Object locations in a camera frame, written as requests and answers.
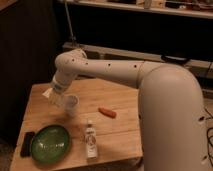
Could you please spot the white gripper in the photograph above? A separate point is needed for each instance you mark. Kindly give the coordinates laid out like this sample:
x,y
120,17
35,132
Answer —
x,y
59,85

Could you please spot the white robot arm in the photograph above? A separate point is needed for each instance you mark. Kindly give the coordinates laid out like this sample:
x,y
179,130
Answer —
x,y
170,103

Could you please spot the clear plastic bottle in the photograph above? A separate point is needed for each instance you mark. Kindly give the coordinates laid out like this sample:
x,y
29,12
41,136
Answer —
x,y
90,141

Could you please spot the orange carrot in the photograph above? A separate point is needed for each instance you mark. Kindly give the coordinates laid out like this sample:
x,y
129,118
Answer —
x,y
107,112

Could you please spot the green glass bowl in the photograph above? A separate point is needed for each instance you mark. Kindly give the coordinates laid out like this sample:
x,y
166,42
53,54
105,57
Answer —
x,y
50,144

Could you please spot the metal pole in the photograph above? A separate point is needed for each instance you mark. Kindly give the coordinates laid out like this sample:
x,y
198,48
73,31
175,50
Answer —
x,y
72,36

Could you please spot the black object on shelf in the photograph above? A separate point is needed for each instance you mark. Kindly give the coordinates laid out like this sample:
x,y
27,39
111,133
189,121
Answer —
x,y
174,60

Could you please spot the wooden shelf unit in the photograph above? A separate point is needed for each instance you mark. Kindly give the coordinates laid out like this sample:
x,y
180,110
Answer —
x,y
127,27

